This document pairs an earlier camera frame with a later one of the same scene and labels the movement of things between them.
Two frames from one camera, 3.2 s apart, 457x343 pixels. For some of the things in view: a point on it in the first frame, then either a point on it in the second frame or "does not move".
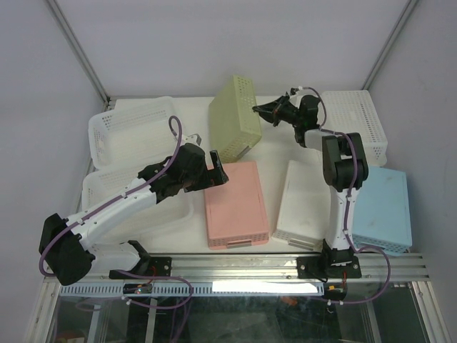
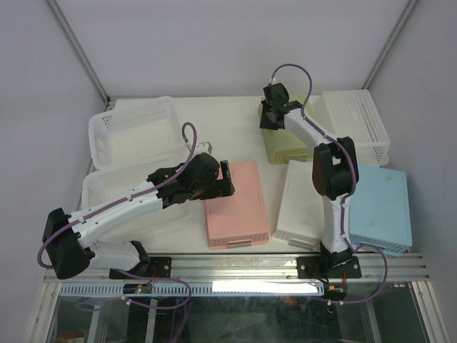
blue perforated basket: (382, 213) does not move
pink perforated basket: (235, 211) does not move
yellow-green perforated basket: (233, 123) → (282, 146)
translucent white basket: (350, 112) does not move
